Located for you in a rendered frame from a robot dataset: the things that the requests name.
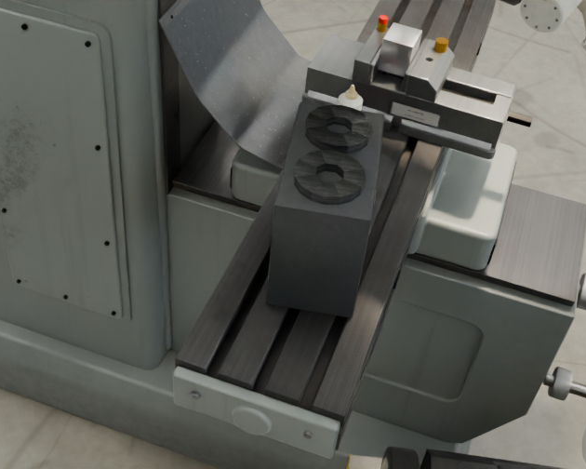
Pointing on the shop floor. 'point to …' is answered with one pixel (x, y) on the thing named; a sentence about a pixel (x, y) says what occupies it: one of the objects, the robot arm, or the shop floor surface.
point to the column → (82, 170)
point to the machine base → (163, 405)
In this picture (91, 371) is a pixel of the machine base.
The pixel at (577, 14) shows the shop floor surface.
